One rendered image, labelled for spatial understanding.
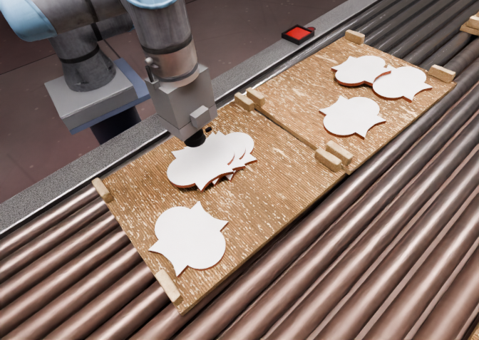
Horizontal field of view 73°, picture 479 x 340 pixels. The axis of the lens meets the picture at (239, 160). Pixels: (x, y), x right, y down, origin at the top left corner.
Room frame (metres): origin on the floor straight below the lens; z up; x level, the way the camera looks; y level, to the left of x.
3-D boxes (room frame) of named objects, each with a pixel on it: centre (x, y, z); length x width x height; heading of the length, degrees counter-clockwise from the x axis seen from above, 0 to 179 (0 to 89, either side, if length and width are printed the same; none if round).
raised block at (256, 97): (0.66, -0.06, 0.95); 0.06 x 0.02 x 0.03; 33
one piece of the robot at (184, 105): (0.44, 0.07, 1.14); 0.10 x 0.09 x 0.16; 40
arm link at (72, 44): (0.92, 0.41, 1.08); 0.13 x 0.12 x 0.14; 113
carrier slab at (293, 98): (0.65, -0.30, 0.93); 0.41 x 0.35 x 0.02; 123
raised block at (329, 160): (0.42, -0.18, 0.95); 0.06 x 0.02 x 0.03; 34
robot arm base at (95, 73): (0.91, 0.42, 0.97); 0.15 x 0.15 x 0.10
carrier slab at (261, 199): (0.42, 0.06, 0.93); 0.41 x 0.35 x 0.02; 124
